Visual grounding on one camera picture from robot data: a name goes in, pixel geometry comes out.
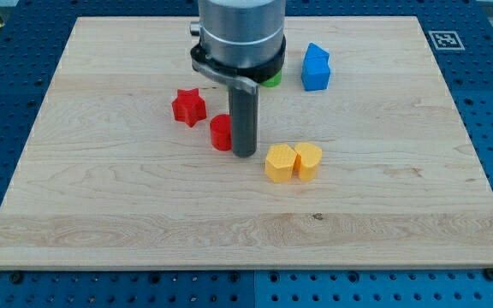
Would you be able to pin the silver robot arm cylinder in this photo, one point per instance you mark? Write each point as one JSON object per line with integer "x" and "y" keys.
{"x": 241, "y": 33}

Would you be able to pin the green block behind arm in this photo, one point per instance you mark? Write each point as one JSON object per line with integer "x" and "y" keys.
{"x": 273, "y": 81}

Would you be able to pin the red star block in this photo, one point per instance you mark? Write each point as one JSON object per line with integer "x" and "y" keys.
{"x": 189, "y": 107}

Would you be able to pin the yellow hexagon block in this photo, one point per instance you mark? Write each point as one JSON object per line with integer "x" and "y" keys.
{"x": 279, "y": 162}

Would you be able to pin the red cylinder block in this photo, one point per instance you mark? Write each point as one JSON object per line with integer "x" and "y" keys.
{"x": 220, "y": 127}

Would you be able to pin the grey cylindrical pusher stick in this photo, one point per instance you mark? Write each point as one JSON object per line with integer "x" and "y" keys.
{"x": 243, "y": 111}

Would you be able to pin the yellow heart block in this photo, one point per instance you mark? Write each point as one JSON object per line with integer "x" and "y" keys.
{"x": 308, "y": 158}

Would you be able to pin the blue cube block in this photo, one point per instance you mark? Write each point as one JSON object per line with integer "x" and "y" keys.
{"x": 315, "y": 74}

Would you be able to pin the light wooden board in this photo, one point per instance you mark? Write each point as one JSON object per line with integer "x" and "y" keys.
{"x": 109, "y": 180}

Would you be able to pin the blue triangle block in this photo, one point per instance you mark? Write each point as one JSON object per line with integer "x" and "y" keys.
{"x": 314, "y": 51}

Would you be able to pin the white fiducial marker tag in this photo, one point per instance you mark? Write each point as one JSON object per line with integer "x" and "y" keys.
{"x": 446, "y": 40}

